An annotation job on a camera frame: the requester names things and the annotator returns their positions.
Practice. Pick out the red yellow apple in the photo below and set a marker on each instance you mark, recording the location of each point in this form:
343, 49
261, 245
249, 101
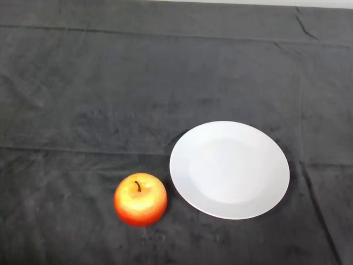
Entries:
140, 204

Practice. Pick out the white round plate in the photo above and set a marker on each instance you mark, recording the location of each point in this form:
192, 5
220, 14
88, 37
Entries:
231, 171

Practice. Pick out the black table cloth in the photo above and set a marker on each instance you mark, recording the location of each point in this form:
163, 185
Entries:
110, 82

